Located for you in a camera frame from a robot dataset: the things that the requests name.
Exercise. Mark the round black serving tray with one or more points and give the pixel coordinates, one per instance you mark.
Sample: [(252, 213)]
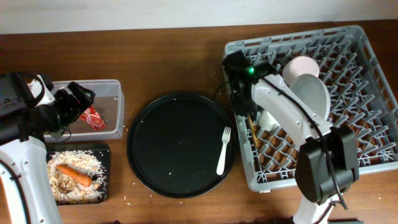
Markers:
[(174, 145)]

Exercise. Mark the orange carrot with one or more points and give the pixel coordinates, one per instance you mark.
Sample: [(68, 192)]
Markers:
[(79, 177)]

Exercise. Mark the red snack wrapper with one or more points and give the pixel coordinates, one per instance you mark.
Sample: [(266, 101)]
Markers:
[(93, 118)]

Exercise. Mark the clear plastic bin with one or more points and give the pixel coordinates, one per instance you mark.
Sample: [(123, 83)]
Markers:
[(109, 103)]

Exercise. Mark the pink bowl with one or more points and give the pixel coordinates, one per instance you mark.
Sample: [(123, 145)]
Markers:
[(299, 66)]

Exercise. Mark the black rectangular tray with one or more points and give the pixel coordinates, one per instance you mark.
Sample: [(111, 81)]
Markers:
[(105, 155)]

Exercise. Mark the rice and food scraps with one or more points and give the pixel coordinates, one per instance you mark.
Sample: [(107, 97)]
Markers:
[(74, 177)]

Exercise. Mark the cream white cup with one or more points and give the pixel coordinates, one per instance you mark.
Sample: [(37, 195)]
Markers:
[(267, 121)]

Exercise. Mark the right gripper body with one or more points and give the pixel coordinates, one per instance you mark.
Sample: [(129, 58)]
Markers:
[(244, 104)]

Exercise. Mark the white plastic fork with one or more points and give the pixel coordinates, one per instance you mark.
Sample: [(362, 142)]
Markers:
[(225, 140)]

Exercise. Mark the grey dishwasher rack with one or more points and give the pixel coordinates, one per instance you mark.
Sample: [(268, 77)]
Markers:
[(360, 98)]

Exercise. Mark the light blue plate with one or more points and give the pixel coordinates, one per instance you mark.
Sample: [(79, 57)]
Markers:
[(314, 93)]

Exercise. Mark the wooden chopstick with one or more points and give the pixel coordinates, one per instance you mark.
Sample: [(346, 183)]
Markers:
[(254, 137)]

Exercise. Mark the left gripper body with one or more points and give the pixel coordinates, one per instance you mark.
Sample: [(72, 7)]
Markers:
[(66, 110)]

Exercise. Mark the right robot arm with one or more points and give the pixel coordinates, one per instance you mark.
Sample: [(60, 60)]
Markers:
[(327, 158)]

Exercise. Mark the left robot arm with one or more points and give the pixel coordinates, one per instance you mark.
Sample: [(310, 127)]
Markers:
[(28, 111)]

